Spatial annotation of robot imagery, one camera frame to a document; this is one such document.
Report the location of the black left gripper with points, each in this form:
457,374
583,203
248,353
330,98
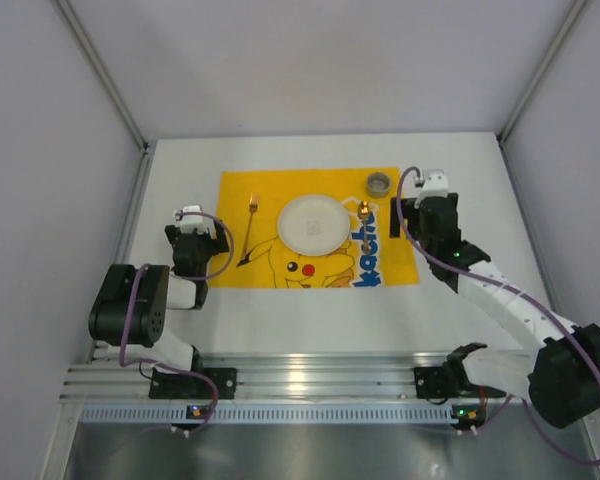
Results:
195,239

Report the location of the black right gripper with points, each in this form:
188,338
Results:
425,209

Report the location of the gold spoon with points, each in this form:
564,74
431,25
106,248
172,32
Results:
363,215

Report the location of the speckled ceramic cup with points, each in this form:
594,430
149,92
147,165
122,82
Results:
378,185

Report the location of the yellow Pikachu cloth placemat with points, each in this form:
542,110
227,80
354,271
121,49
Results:
270,264

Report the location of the thin brown fork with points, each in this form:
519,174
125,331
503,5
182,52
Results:
252,208

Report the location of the cream round plate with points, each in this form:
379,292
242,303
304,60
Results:
313,225

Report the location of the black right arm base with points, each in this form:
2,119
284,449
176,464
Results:
438,384

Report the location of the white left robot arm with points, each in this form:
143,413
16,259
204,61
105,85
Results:
130,309

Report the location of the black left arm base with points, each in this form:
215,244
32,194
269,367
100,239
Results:
173,386

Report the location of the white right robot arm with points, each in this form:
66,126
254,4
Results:
559,373

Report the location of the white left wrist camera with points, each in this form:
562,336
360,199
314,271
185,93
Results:
190,216

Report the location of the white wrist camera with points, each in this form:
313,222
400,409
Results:
431,183
190,216

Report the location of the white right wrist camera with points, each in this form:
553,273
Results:
431,183

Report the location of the aluminium mounting rail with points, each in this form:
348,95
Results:
293,377

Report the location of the perforated cable tray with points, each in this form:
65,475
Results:
457,416

